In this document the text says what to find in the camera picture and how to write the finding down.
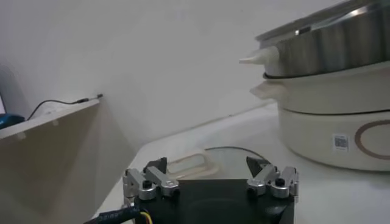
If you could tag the perforated steel steamer basket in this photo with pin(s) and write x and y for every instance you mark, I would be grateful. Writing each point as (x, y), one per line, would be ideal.
(335, 45)

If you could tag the glass pot lid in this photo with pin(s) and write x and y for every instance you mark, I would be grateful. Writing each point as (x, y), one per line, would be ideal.
(228, 164)

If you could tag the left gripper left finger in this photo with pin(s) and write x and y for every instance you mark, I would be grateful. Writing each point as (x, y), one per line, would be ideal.
(158, 179)

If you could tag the white side table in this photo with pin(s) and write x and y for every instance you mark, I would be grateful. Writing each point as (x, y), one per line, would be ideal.
(45, 119)

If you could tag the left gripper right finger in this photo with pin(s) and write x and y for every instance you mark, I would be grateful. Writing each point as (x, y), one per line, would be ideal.
(265, 179)

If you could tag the cream electric cooking pot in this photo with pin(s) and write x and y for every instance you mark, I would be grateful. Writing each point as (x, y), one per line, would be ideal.
(320, 137)

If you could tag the blue computer mouse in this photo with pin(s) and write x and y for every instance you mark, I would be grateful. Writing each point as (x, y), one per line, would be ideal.
(10, 120)

